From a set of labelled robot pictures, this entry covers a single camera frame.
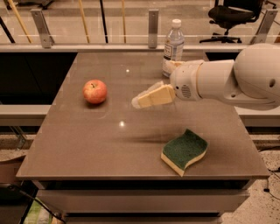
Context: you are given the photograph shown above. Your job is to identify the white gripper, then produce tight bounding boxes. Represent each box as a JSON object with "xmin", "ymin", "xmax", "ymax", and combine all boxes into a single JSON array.
[{"xmin": 131, "ymin": 59, "xmax": 204, "ymax": 109}]

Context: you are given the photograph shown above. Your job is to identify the red apple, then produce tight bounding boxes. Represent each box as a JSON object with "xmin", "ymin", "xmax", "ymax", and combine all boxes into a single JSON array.
[{"xmin": 82, "ymin": 80, "xmax": 108, "ymax": 104}]

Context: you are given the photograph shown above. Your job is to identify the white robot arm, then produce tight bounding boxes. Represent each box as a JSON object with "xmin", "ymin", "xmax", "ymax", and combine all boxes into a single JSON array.
[{"xmin": 131, "ymin": 44, "xmax": 280, "ymax": 110}]

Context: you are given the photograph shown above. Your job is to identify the clear plastic water bottle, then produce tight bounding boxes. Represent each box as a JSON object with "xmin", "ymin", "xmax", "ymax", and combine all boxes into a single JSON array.
[{"xmin": 162, "ymin": 19, "xmax": 185, "ymax": 77}]

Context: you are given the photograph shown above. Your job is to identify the green and yellow sponge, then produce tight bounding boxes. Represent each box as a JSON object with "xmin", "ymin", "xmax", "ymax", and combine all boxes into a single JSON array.
[{"xmin": 161, "ymin": 129, "xmax": 208, "ymax": 177}]

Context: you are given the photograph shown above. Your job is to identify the black office chair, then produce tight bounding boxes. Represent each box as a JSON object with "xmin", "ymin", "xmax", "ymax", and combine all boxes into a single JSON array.
[{"xmin": 200, "ymin": 0, "xmax": 277, "ymax": 45}]

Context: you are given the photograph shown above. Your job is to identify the metal glass railing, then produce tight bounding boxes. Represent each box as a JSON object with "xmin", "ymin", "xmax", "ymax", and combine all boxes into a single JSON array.
[{"xmin": 0, "ymin": 8, "xmax": 279, "ymax": 53}]

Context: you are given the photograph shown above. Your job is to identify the green white bag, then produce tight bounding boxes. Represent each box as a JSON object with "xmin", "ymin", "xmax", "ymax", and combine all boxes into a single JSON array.
[{"xmin": 23, "ymin": 201, "xmax": 52, "ymax": 224}]

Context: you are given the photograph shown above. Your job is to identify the black floor cable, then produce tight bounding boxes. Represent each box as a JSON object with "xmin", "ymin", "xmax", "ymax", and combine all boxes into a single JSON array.
[{"xmin": 257, "ymin": 145, "xmax": 280, "ymax": 202}]

